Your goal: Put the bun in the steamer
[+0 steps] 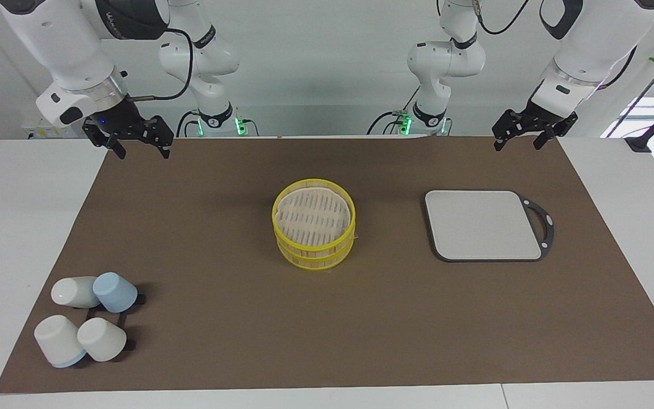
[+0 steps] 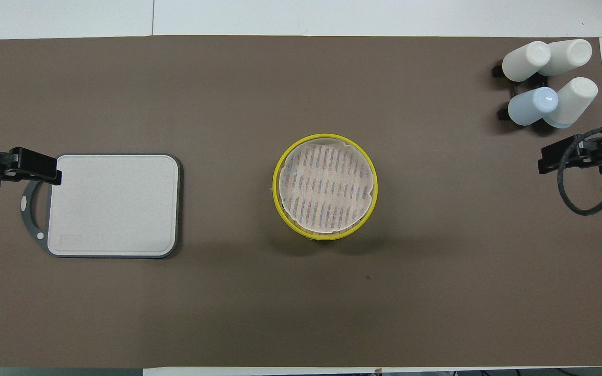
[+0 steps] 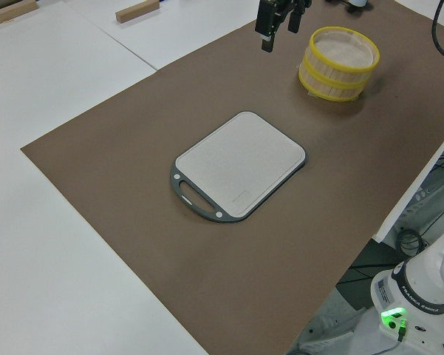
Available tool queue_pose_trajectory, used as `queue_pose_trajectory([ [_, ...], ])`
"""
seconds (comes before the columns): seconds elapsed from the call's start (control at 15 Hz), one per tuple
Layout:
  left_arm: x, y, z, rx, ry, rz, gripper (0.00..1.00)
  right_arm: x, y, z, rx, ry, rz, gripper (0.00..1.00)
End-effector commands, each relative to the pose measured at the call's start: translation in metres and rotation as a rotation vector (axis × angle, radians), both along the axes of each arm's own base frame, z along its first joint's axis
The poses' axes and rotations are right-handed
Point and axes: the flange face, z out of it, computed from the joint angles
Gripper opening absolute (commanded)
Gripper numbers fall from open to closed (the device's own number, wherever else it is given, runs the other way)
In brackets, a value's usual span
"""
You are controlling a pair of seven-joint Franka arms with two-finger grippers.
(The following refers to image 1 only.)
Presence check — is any yellow steamer lid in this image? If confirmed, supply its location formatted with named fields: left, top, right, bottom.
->
left=271, top=178, right=357, bottom=254

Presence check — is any yellow bamboo steamer tier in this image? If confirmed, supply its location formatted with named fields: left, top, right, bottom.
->
left=276, top=230, right=357, bottom=272

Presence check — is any white power box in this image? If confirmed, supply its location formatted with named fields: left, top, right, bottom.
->
left=22, top=118, right=87, bottom=140

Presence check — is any light blue cup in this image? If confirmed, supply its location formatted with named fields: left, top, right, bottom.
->
left=92, top=272, right=139, bottom=314

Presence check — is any black cup rack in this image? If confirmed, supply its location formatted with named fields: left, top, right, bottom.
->
left=72, top=292, right=148, bottom=368

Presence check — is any brown table mat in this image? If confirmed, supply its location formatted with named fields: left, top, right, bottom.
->
left=0, top=136, right=654, bottom=394

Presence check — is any white cup with blue base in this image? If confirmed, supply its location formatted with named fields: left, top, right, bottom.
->
left=33, top=314, right=88, bottom=369

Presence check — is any black right base cable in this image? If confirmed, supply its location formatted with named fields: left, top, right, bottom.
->
left=176, top=110, right=260, bottom=137

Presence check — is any black base cable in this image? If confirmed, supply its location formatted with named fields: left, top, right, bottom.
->
left=366, top=88, right=454, bottom=136
left=176, top=110, right=260, bottom=137

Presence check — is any grey board with black handle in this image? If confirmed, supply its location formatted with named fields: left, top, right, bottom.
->
left=424, top=189, right=555, bottom=264

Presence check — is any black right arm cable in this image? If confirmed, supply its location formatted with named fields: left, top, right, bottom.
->
left=126, top=27, right=195, bottom=102

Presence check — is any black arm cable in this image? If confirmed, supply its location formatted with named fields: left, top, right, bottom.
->
left=126, top=27, right=195, bottom=102
left=475, top=0, right=638, bottom=90

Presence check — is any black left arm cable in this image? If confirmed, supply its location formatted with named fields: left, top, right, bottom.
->
left=475, top=0, right=638, bottom=90

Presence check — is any black left base cable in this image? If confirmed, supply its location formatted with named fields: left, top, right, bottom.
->
left=366, top=88, right=454, bottom=136

